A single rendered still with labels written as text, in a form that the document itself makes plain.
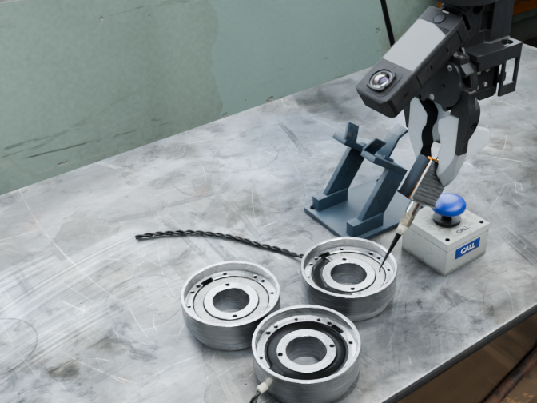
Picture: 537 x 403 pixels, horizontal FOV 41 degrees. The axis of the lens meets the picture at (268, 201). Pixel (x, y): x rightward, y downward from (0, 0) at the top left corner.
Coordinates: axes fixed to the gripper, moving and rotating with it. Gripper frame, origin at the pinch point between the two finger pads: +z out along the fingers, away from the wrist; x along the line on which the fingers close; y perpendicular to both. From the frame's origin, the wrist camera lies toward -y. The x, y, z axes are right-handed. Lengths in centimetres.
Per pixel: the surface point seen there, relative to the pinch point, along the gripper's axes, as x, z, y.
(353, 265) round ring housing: 2.5, 10.6, -8.3
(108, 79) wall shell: 163, 52, 19
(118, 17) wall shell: 163, 33, 26
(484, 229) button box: -2.4, 9.2, 7.0
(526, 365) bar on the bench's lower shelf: -4.0, 36.6, 18.1
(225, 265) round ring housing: 9.6, 9.3, -20.7
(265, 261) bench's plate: 11.7, 13.1, -14.3
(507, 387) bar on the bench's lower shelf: -5.3, 36.7, 12.9
